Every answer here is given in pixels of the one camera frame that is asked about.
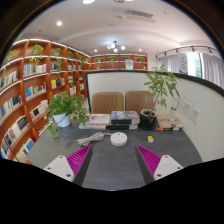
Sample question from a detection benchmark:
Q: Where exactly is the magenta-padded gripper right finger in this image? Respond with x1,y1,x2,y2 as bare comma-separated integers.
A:
134,143,184,186

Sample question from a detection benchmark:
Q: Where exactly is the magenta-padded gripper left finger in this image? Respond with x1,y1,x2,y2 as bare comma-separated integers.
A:
43,143,95,187

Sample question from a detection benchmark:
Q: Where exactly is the red and black book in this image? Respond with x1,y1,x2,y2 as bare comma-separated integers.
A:
156,123,185,132

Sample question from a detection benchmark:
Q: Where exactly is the beige cover book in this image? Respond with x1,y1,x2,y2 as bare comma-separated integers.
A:
156,115,184,128

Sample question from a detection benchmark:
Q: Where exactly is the tall tree in black pot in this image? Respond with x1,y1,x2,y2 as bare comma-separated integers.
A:
138,64,181,131

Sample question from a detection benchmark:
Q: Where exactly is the white flat book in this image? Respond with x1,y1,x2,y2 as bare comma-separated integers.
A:
78,122,108,131

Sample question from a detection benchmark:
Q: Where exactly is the round white power strip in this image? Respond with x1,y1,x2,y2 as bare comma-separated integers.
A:
109,131,129,148

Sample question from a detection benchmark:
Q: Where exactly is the clear acrylic sign stand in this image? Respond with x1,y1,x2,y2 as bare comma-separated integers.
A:
168,97,181,121

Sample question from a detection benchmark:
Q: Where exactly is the dark thick book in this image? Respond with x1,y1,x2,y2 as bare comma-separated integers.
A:
107,122,140,131

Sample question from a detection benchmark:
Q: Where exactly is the leafy plant in white pot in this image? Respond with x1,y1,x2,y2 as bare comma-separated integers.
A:
43,90,91,140

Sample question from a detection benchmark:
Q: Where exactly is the white picture cover book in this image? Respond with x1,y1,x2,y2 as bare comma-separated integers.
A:
86,113,111,127

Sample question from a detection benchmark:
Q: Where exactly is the brown padded chair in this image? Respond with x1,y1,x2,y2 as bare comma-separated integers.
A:
124,90,155,116
90,91,125,115

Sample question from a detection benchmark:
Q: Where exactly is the orange wooden bookshelf unit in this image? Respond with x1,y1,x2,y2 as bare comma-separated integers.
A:
0,37,150,165

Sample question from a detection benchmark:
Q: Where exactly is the white sheer curtain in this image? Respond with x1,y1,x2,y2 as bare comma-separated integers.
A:
156,53,181,73
201,52,224,88

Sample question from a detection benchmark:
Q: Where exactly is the purple and white banner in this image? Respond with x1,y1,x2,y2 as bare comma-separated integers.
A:
177,52,190,75

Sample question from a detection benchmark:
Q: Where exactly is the white ceiling air vent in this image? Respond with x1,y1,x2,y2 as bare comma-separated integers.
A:
124,8,157,24

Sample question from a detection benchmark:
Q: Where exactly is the white power strip cable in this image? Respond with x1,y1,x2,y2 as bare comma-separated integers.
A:
76,131,115,147

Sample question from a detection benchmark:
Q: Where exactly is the white wall socket plate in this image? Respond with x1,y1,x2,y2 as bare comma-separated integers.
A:
189,105,202,125
181,100,193,118

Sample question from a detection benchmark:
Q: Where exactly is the black track light rail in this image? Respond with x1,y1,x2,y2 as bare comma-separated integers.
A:
154,44,218,60

